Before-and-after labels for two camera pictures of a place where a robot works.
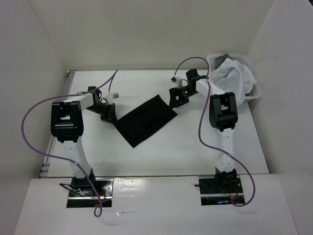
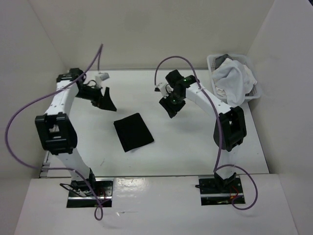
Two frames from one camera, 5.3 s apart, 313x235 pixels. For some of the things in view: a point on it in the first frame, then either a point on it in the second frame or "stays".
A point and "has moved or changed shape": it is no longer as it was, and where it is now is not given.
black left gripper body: [105, 110] -> [90, 94]
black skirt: [145, 119] has moved or changed shape
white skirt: [233, 76] stays
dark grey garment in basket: [219, 60] stays
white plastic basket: [244, 59] stays
